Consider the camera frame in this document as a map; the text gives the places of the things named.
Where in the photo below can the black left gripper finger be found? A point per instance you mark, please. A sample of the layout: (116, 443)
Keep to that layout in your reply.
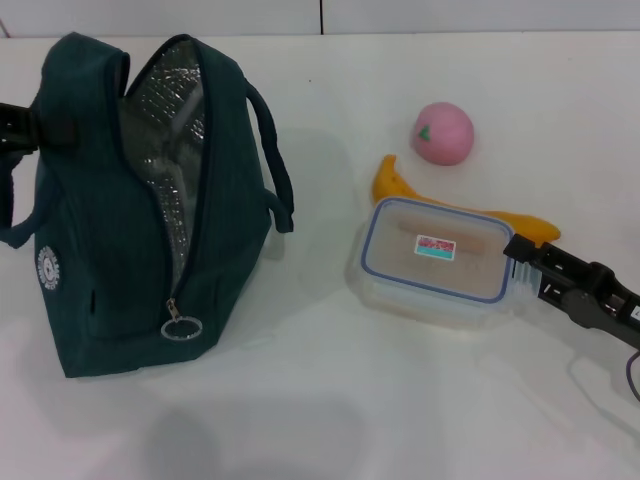
(57, 130)

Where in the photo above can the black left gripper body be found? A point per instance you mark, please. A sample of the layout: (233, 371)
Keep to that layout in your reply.
(17, 127)

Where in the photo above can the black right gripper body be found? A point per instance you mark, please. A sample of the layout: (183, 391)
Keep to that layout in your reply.
(615, 305)

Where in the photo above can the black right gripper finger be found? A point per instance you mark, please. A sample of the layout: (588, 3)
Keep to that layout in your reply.
(562, 299)
(565, 262)

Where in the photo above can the dark teal insulated lunch bag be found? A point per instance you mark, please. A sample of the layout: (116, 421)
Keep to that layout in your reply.
(100, 250)

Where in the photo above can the pink toy peach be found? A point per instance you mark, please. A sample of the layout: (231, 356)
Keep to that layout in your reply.
(445, 135)

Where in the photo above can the clear container with blue seal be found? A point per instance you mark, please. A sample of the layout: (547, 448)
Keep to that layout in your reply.
(385, 285)

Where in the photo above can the yellow toy banana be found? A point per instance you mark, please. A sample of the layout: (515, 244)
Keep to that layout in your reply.
(392, 182)

